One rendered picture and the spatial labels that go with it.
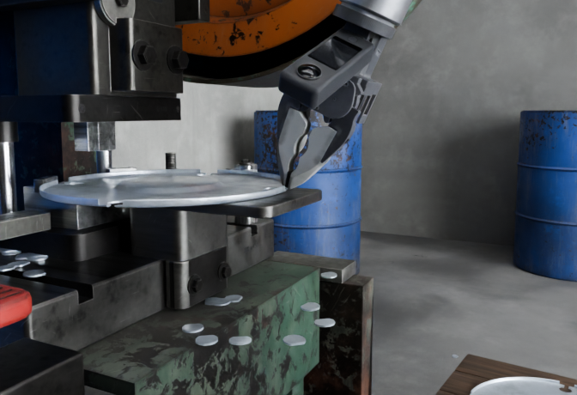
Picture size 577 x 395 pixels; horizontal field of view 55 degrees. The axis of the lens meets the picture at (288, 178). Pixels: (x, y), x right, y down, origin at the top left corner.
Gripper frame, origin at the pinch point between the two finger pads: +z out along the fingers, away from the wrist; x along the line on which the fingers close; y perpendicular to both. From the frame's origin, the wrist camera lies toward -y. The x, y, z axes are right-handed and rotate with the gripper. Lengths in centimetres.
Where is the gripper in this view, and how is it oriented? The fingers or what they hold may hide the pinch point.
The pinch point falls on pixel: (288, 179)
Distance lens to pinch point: 64.5
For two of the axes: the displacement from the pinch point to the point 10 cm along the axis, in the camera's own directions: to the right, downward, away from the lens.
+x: -8.2, -4.6, 3.2
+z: -3.9, 8.8, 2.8
